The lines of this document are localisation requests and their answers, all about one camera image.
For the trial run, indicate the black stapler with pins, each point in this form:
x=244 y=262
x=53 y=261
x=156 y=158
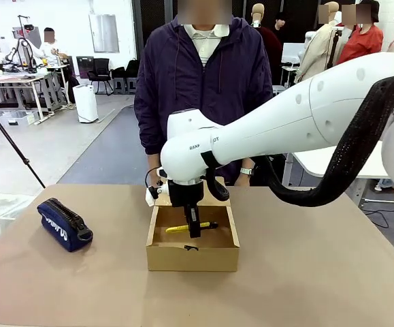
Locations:
x=191 y=247

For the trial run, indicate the navy zipper pencil case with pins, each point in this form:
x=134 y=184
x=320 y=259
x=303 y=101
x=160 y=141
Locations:
x=57 y=225

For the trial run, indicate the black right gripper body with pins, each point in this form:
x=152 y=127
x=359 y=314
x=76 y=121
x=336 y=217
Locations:
x=184 y=192

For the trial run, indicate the person in purple jacket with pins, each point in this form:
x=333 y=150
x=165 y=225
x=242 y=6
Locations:
x=203 y=85

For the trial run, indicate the silver wristwatch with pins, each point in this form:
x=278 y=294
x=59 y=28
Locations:
x=246 y=171

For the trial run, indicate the person's right hand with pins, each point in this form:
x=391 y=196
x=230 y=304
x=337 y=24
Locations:
x=153 y=178

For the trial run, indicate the silver wall panel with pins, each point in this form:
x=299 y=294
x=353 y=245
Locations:
x=103 y=33

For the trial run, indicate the person in red top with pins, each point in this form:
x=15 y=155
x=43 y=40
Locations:
x=361 y=42

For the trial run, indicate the black tripod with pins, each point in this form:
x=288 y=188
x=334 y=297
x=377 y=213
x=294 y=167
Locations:
x=13 y=143

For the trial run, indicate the black office chair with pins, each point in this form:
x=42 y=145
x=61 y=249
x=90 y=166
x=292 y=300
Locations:
x=100 y=73

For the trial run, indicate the seated person in white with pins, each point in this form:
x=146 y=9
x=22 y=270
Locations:
x=50 y=49

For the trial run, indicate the white side table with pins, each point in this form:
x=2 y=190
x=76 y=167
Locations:
x=315 y=163

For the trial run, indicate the person's right forearm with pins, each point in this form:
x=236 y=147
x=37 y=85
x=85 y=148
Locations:
x=153 y=160

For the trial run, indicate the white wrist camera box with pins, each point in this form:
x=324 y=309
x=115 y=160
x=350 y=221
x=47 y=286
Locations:
x=150 y=200

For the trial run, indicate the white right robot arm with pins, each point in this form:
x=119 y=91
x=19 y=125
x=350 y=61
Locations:
x=268 y=119

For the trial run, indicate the grey workbench table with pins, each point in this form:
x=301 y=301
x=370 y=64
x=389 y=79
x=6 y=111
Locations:
x=9 y=81

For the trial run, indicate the person in black clothes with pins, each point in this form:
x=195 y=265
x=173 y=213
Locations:
x=275 y=41

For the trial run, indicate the mannequin with beige coat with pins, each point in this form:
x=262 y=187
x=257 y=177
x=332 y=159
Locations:
x=317 y=54

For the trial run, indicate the bare mannequin head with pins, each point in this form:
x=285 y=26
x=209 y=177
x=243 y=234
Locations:
x=258 y=15

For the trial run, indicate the white air purifier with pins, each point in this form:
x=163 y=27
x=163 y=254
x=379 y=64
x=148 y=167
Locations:
x=85 y=104

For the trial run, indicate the person's left hand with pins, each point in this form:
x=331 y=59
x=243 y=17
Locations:
x=242 y=180

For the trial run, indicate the brown cardboard box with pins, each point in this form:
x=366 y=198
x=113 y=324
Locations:
x=190 y=260

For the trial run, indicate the black background robot arm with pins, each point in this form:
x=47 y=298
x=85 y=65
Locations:
x=24 y=44

